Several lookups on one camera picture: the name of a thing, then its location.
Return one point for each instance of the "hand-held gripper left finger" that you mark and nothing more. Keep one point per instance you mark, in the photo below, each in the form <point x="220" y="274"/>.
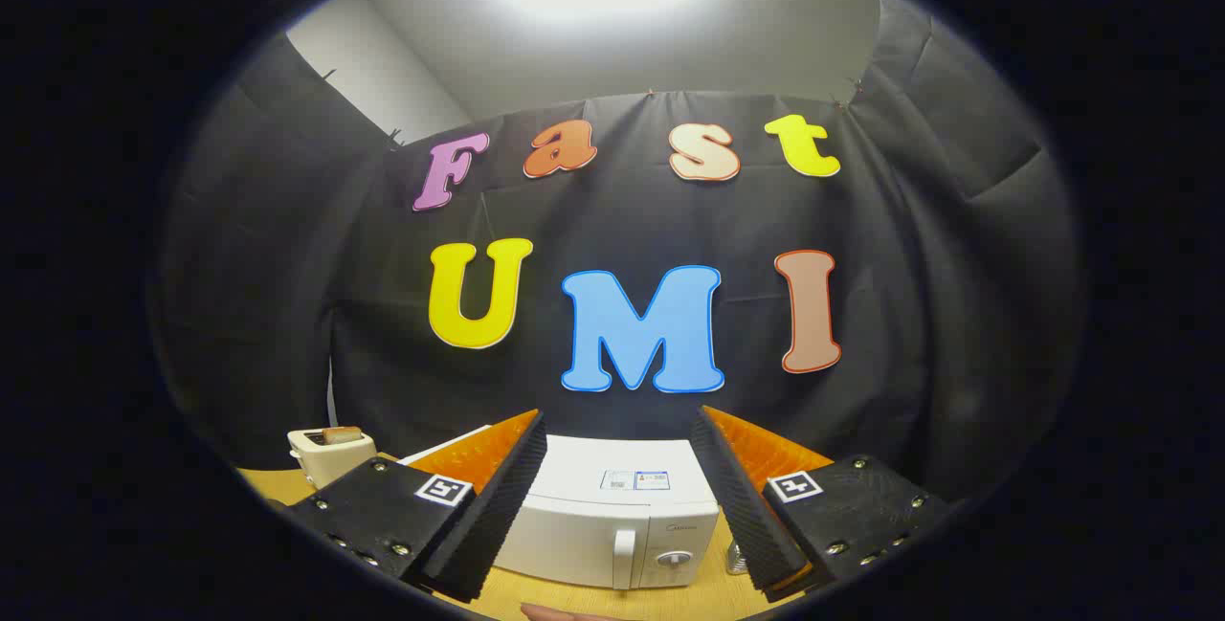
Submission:
<point x="502" y="506"/>

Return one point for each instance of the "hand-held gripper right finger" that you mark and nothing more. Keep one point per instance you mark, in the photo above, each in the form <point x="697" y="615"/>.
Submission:
<point x="737" y="497"/>

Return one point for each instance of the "white microwave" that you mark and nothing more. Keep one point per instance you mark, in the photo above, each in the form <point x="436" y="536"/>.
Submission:
<point x="612" y="506"/>

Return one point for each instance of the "toast slice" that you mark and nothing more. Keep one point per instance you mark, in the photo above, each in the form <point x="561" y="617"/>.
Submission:
<point x="342" y="434"/>

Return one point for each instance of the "white toaster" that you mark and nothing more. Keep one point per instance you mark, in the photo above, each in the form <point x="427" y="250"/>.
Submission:
<point x="330" y="463"/>

